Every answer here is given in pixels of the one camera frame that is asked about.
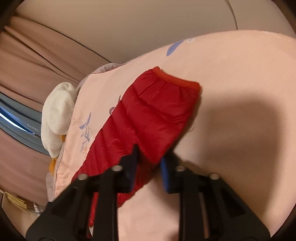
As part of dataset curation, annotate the teal lettered curtain panel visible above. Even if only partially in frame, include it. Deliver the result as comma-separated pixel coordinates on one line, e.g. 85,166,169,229
0,93,49,156

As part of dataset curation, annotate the pink deer print duvet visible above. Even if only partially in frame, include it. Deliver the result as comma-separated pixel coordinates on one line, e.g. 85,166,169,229
53,30,295,235

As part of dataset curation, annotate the pink curtain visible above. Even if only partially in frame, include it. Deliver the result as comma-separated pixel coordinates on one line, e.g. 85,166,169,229
1,16,107,205

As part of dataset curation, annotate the large red down jacket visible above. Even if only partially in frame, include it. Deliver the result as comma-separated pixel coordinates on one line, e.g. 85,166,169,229
71,66,201,239

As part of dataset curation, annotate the white plush goose toy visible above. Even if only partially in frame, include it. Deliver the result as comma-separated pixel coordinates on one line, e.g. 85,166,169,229
41,82,77,175

